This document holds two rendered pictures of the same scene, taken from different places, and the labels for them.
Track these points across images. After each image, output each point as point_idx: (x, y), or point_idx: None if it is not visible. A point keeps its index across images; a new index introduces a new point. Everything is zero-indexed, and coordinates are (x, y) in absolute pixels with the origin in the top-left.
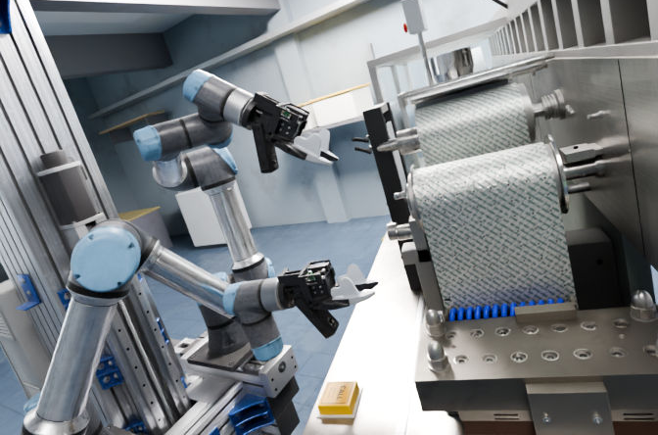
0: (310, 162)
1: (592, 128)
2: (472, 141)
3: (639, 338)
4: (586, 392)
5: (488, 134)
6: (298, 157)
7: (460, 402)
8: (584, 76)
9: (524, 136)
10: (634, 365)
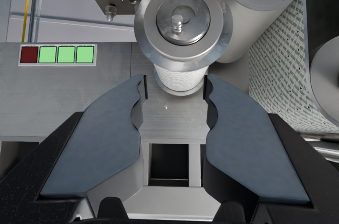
0: (100, 96)
1: (187, 96)
2: (269, 80)
3: (120, 3)
4: None
5: (262, 88)
6: (54, 134)
7: None
8: (188, 127)
9: (250, 84)
10: None
